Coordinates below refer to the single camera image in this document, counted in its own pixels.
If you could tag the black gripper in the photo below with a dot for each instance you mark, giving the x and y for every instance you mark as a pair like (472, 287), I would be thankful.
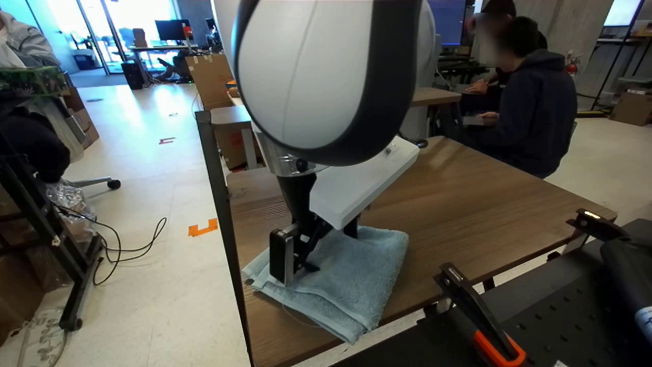
(298, 200)

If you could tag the black orange bar clamp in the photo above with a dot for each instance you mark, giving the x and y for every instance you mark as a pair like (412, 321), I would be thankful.
(475, 305)
(597, 225)

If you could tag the person in black hoodie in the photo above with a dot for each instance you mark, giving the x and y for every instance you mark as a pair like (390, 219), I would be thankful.
(530, 114)

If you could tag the white wrist mount plate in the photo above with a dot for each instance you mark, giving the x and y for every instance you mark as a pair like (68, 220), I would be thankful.
(360, 183)

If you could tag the black tripod pole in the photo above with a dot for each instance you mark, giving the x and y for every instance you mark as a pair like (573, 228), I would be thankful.
(615, 57)

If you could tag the tall brown cardboard sheet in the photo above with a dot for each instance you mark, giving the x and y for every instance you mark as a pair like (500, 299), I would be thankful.
(211, 78)

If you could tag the person in grey hoodie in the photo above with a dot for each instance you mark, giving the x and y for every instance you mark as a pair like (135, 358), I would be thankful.
(32, 42)

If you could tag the black metal stand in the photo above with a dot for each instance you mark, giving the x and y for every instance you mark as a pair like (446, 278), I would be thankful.
(47, 230)

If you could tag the cardboard box with tape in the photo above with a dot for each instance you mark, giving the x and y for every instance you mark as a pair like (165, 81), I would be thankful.
(633, 109)

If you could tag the brown wooden desk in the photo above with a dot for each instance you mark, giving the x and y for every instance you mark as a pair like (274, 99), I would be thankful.
(231, 114)

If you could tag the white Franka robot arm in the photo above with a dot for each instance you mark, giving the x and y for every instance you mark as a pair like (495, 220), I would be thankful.
(306, 67)

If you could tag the black cylinder with blue end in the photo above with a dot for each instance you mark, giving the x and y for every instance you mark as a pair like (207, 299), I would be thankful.
(629, 286)

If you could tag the black office chair base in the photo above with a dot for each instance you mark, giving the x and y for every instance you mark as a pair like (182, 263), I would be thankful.
(95, 181)

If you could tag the light blue terry towel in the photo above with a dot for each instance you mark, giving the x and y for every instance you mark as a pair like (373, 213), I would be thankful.
(354, 286)

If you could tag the grey black wrist-mounted block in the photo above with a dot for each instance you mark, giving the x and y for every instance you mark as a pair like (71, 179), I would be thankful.
(281, 254)

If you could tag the black perforated base board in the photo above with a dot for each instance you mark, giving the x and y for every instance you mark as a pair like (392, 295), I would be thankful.
(563, 319)

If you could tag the black waste bin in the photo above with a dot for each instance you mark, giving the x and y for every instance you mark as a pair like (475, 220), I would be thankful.
(134, 76)

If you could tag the black computer monitor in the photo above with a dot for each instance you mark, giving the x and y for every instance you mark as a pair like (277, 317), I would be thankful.
(172, 29)

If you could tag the clear crumpled plastic bag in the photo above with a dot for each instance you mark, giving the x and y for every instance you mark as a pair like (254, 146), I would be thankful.
(63, 198)

